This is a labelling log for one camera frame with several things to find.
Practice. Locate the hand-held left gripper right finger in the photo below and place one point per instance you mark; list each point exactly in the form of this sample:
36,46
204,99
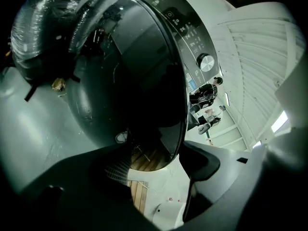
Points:
240,191

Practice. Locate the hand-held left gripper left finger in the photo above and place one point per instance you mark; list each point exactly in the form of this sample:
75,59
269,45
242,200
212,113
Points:
79,191

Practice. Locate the dark glass washing machine door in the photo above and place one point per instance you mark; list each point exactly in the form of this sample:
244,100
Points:
134,85

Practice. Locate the white slatted shutter door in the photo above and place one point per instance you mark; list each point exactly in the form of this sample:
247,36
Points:
260,64

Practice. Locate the silver washing machine dial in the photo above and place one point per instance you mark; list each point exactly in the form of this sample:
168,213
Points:
206,62

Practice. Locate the white washing machine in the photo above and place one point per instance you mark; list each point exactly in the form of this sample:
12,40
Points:
192,20

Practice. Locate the wooden pallet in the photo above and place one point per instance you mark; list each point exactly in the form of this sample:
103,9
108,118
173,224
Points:
138,196

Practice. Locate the black tape strip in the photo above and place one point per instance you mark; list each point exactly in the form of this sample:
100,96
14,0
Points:
31,93

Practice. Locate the brown paper bag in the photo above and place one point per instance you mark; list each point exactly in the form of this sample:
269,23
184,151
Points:
58,84

